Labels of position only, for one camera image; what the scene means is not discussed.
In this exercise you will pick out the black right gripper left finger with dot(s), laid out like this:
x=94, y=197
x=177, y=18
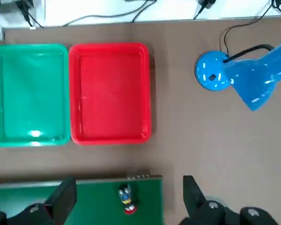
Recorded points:
x=63, y=194

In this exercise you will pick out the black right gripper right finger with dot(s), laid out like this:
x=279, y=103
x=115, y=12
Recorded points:
x=194, y=194

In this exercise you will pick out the red push button switch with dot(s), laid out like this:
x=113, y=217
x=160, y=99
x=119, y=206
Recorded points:
x=128, y=199

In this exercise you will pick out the green conveyor belt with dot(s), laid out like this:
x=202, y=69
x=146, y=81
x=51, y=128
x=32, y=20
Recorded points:
x=98, y=201

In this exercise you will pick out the black finned electronics box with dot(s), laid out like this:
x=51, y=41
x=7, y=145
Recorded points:
x=11, y=3

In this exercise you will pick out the green plastic tray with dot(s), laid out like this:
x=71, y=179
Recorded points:
x=30, y=93

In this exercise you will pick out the red plastic tray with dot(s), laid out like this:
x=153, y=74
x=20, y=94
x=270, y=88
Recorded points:
x=110, y=93

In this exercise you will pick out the blue desk lamp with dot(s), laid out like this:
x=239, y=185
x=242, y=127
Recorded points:
x=248, y=75

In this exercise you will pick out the black power adapter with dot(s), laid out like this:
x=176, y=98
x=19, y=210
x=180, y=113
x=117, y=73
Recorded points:
x=207, y=3

